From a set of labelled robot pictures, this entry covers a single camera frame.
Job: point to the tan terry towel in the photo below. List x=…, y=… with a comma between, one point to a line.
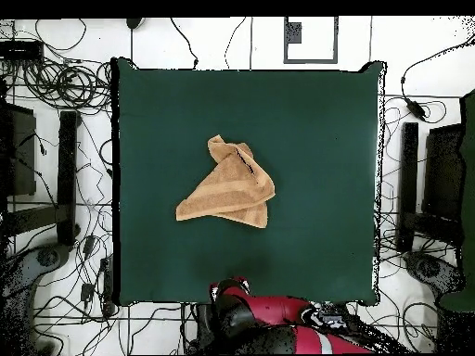
x=230, y=193

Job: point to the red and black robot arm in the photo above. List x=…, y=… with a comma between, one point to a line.
x=274, y=307

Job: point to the long black power strip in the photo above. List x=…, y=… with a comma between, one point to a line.
x=107, y=282

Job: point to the small black power adapter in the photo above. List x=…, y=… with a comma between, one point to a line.
x=87, y=292
x=89, y=245

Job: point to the grey stand base with caster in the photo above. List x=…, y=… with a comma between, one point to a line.
x=426, y=267
x=48, y=256

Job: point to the dark green table cloth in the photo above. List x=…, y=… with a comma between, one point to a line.
x=315, y=148

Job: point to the black stand foot bar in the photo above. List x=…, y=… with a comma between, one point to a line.
x=407, y=185
x=67, y=178

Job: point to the black equipment box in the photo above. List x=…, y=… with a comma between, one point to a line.
x=20, y=155
x=443, y=174

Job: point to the dark grey square plate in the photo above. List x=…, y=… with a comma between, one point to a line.
x=294, y=33

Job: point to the black power adapter brick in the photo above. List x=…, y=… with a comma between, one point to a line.
x=415, y=108

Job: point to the black oval device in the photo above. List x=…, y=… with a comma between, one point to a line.
x=133, y=23

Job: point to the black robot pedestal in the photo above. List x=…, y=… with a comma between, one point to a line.
x=204, y=322

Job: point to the grey square floor frame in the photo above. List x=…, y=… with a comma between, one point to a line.
x=311, y=60

